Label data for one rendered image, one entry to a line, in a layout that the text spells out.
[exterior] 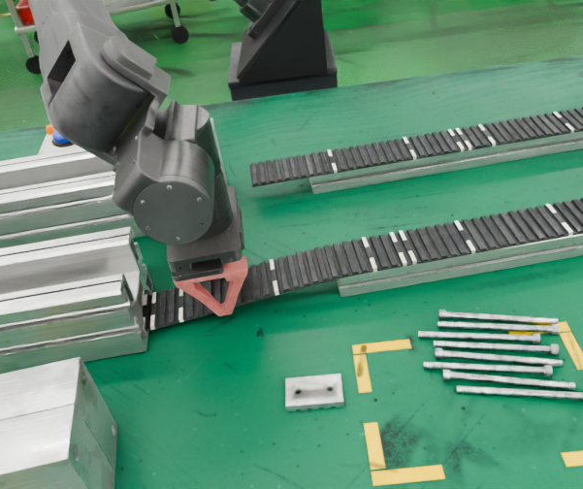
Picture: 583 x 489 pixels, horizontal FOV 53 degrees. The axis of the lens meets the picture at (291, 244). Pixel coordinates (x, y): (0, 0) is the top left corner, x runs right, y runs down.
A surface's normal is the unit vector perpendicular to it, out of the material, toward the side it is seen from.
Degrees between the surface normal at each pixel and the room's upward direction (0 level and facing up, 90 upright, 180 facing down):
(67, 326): 90
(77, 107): 74
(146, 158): 46
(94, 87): 79
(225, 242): 0
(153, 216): 90
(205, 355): 0
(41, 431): 0
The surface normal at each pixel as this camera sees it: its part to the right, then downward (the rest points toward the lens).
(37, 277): 0.11, 0.62
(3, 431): -0.12, -0.77
